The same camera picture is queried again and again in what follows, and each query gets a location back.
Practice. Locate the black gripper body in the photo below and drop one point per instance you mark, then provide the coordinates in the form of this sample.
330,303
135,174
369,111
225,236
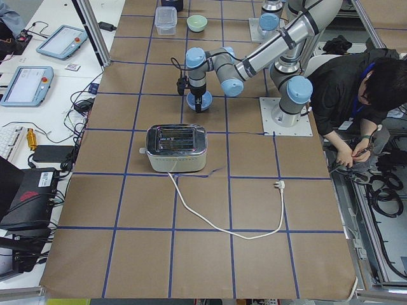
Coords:
197,94

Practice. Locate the black power adapter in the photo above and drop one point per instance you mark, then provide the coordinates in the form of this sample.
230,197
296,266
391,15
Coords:
52,153

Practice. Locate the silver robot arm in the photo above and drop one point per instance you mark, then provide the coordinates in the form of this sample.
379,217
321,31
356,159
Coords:
272,7
289,29

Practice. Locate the white keyboard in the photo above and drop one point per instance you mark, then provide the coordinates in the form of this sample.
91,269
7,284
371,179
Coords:
12,137

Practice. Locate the blue teach pendant near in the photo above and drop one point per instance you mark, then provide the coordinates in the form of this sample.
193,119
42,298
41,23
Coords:
28,86

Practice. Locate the aluminium frame post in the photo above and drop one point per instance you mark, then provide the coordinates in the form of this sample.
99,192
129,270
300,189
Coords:
86,15

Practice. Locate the green bowl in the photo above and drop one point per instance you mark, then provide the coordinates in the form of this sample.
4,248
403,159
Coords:
196,23

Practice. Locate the dark blue saucepan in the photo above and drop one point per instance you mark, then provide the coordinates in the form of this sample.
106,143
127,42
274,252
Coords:
177,4

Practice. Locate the clear plastic container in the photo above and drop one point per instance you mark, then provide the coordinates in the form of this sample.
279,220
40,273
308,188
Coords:
166,20

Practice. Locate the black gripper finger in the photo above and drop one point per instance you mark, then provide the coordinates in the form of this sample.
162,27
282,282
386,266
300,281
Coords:
198,103

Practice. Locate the blue teach pendant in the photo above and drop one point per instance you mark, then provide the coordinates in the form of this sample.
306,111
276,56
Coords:
28,86
63,42

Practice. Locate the blue bowl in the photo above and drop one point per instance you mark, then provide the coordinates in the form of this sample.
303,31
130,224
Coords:
206,101

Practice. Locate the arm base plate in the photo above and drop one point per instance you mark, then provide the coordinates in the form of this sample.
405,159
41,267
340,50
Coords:
278,123
254,30

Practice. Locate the cream silver toaster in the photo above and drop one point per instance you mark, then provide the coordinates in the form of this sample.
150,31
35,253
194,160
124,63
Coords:
176,148

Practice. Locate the blue teach pendant far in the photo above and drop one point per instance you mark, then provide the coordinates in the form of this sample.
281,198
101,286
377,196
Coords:
63,42

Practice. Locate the person in black jacket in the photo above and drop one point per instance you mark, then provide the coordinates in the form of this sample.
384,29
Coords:
352,95

